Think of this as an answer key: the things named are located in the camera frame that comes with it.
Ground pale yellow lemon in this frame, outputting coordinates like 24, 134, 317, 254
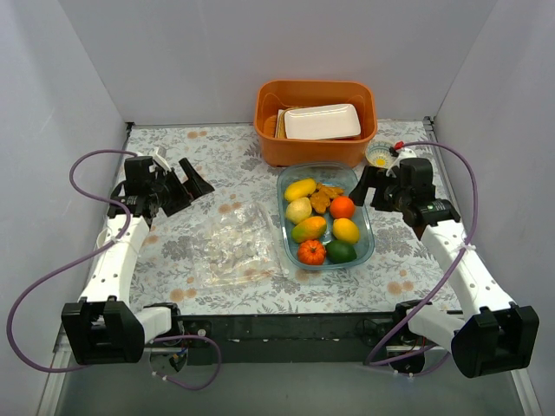
284, 197, 312, 224

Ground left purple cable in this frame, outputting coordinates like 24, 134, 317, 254
5, 148, 223, 391

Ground brown fried chicken piece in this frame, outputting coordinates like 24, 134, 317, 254
309, 183, 343, 214

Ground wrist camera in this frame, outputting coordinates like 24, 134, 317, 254
150, 147, 172, 172
386, 141, 417, 178

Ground bright yellow lemon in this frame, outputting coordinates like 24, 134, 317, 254
332, 218, 360, 244

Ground tan plates in basin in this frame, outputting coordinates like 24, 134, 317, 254
264, 107, 294, 139

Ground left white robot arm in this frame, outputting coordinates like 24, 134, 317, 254
62, 155, 214, 365

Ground clear zip top bag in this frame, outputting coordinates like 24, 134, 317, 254
186, 203, 284, 289

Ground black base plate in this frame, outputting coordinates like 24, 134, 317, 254
142, 309, 439, 376

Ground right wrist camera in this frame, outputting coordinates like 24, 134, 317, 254
386, 141, 417, 178

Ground white rectangular tray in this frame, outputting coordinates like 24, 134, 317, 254
277, 103, 362, 140

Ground small orange pumpkin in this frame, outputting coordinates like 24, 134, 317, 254
297, 240, 326, 266

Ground orange fruit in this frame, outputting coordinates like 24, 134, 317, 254
329, 196, 356, 219

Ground yellow mango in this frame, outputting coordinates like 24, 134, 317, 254
284, 178, 317, 202

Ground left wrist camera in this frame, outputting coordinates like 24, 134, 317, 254
150, 147, 172, 172

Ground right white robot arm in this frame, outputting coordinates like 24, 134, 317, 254
349, 158, 539, 378

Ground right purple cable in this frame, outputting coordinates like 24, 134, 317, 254
363, 140, 479, 377

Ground purple cable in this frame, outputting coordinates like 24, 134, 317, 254
363, 140, 479, 377
5, 148, 223, 391

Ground floral tablecloth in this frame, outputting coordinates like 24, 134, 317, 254
127, 124, 459, 315

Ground orange green mango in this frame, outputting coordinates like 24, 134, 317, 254
291, 216, 327, 244

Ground small patterned bowl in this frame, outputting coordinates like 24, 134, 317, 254
365, 140, 398, 170

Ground orange plastic basin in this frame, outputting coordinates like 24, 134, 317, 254
253, 79, 378, 167

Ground clear blue glass dish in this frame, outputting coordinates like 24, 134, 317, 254
276, 161, 376, 272

